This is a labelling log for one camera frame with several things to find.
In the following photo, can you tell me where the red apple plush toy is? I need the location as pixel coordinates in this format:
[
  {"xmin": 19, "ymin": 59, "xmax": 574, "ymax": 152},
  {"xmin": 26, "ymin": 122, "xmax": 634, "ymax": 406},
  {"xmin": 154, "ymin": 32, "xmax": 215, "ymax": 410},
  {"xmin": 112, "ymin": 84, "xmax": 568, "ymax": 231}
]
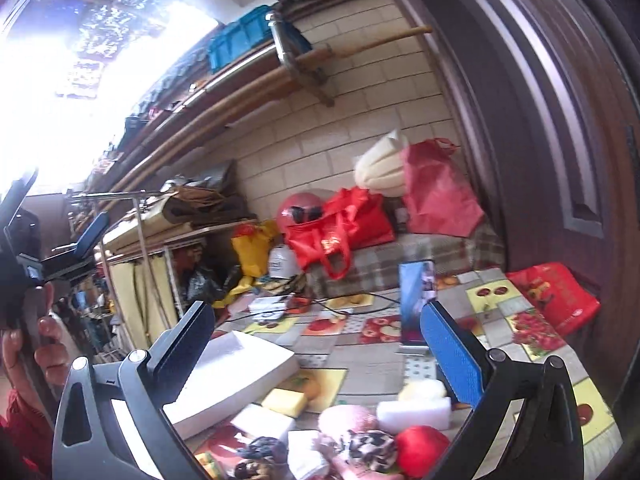
[{"xmin": 395, "ymin": 426, "xmax": 450, "ymax": 478}]

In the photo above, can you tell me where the white foam block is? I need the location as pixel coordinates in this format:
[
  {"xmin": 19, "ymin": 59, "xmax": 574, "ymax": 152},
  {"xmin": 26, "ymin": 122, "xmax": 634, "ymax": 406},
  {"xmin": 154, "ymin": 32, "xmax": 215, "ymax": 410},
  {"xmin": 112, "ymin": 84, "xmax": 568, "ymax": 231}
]
[
  {"xmin": 230, "ymin": 403, "xmax": 295, "ymax": 442},
  {"xmin": 376, "ymin": 396, "xmax": 451, "ymax": 434}
]

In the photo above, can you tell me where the yellow sponge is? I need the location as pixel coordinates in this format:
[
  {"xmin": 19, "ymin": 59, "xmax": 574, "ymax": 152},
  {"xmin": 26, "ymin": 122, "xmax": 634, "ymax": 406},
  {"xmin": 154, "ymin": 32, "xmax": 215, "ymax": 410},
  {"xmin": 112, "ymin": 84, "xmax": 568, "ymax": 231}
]
[{"xmin": 262, "ymin": 388, "xmax": 308, "ymax": 418}]

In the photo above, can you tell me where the pale octagonal sponge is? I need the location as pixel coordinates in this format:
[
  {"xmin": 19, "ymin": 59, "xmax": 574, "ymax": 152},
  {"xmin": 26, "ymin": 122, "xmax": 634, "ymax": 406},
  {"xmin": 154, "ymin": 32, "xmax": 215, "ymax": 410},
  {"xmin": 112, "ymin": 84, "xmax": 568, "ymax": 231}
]
[{"xmin": 397, "ymin": 378, "xmax": 448, "ymax": 403}]

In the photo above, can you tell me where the pink tissue pack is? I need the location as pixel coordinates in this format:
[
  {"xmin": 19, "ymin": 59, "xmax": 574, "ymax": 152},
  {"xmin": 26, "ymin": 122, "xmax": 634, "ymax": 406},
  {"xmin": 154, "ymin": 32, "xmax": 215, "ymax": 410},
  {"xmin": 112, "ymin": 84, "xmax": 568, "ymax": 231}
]
[{"xmin": 288, "ymin": 430, "xmax": 330, "ymax": 480}]

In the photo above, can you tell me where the person's left hand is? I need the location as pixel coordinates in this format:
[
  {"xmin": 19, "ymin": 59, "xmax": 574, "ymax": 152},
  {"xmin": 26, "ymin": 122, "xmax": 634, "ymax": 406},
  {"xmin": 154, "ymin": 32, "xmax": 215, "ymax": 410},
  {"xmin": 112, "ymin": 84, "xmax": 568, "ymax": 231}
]
[{"xmin": 1, "ymin": 282, "xmax": 70, "ymax": 422}]

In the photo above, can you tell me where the white shallow box tray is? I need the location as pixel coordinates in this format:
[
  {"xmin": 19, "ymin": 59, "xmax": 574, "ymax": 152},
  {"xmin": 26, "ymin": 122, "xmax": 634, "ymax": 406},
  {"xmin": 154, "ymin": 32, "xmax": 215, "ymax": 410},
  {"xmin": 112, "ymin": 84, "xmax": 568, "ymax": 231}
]
[{"xmin": 164, "ymin": 330, "xmax": 299, "ymax": 440}]

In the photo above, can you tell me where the yellow curtain shelf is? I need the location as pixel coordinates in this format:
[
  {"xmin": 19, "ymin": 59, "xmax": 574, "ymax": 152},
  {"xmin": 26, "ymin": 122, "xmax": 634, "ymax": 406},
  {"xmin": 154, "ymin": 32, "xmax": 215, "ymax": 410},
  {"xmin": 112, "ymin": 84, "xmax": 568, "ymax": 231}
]
[{"xmin": 110, "ymin": 256, "xmax": 178, "ymax": 349}]

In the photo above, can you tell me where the metal clothes rack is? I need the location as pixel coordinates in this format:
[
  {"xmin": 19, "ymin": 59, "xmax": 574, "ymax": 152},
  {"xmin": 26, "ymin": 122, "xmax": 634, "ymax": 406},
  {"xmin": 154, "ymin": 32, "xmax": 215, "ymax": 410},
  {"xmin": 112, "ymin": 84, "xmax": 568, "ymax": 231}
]
[{"xmin": 67, "ymin": 190, "xmax": 169, "ymax": 342}]

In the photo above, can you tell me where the black plastic bag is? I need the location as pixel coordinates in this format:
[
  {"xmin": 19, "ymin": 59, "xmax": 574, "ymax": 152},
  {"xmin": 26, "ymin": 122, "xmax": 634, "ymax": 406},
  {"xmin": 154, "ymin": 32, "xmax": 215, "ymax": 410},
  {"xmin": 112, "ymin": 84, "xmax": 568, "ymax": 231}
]
[{"xmin": 186, "ymin": 266, "xmax": 242, "ymax": 306}]

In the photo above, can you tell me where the blue grey scrunchie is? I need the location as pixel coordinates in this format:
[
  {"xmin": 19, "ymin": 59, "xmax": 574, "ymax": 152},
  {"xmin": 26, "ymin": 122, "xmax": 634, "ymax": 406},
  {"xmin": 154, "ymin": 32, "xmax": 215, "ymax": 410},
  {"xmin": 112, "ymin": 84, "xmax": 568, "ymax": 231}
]
[{"xmin": 238, "ymin": 437, "xmax": 288, "ymax": 465}]

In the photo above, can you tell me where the red plastic bag right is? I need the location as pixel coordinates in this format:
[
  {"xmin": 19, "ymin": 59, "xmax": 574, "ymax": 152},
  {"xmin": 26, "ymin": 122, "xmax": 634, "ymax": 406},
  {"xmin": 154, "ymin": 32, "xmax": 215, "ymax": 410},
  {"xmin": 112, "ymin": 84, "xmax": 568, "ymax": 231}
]
[{"xmin": 506, "ymin": 262, "xmax": 601, "ymax": 337}]

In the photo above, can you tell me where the yellow shopping bag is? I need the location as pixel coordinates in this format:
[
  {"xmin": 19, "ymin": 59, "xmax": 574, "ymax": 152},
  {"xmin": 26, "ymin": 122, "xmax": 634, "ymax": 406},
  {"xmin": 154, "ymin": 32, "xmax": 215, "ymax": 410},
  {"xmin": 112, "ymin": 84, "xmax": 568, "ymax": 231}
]
[{"xmin": 231, "ymin": 219, "xmax": 279, "ymax": 278}]

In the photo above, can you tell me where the white helmet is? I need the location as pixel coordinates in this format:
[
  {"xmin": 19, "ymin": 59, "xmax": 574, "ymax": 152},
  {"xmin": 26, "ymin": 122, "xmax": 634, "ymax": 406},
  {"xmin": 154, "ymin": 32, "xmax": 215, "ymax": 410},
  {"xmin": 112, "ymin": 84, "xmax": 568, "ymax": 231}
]
[{"xmin": 268, "ymin": 244, "xmax": 302, "ymax": 280}]

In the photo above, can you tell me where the smartphone on stand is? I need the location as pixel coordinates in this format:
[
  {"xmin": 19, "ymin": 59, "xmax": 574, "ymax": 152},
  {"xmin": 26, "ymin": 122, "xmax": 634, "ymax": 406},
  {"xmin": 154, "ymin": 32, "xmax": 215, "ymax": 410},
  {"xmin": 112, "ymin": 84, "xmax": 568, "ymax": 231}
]
[{"xmin": 399, "ymin": 260, "xmax": 437, "ymax": 346}]

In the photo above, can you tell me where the pink helmet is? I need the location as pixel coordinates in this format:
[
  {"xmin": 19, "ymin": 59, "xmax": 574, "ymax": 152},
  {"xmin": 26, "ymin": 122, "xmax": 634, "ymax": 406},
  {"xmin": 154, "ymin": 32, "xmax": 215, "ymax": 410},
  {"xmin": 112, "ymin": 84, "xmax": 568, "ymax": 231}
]
[{"xmin": 276, "ymin": 191, "xmax": 326, "ymax": 234}]

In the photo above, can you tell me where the dark red fabric bag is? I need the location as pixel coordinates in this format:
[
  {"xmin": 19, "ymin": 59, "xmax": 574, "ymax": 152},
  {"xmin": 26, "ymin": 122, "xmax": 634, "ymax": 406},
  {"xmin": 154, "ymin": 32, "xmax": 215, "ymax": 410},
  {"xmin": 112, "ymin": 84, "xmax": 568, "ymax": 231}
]
[{"xmin": 400, "ymin": 138, "xmax": 484, "ymax": 237}]

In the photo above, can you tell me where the red tote bag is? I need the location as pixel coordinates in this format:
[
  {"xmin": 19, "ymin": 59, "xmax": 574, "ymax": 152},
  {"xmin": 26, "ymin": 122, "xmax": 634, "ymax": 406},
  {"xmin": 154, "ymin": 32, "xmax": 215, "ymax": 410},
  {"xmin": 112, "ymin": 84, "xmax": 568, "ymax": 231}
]
[{"xmin": 285, "ymin": 186, "xmax": 395, "ymax": 280}]

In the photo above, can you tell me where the cream foam roll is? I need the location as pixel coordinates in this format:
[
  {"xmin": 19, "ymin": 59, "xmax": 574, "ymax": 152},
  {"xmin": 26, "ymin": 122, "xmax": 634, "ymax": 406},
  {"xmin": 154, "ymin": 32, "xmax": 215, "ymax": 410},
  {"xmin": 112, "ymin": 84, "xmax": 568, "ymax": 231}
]
[{"xmin": 354, "ymin": 130, "xmax": 409, "ymax": 198}]

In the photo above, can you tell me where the blue plastic crate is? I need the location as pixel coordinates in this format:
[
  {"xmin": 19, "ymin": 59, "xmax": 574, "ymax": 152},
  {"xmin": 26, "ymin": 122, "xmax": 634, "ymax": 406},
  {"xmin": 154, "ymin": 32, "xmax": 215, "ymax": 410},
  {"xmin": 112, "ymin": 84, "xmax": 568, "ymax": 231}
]
[{"xmin": 207, "ymin": 4, "xmax": 314, "ymax": 74}]

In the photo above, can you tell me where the black cable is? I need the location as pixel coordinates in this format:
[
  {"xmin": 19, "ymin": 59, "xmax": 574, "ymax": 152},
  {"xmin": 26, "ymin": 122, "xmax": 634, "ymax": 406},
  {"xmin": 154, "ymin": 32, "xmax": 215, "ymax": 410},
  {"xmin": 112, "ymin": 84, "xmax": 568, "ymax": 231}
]
[{"xmin": 226, "ymin": 291, "xmax": 402, "ymax": 323}]

